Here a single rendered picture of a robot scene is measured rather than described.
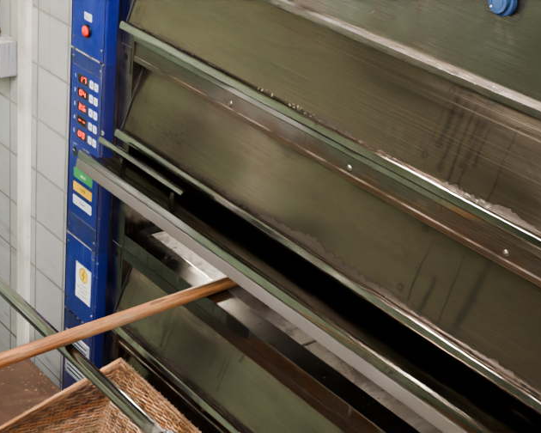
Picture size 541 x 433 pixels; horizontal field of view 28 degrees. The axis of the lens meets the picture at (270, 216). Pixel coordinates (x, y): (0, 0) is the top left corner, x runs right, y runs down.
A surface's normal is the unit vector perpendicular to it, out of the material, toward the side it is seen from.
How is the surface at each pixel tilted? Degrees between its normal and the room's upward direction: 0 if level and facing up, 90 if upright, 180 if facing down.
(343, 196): 70
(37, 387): 0
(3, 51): 90
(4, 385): 0
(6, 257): 90
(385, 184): 90
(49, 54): 90
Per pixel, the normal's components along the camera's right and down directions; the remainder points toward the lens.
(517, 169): -0.68, -0.11
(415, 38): -0.77, 0.21
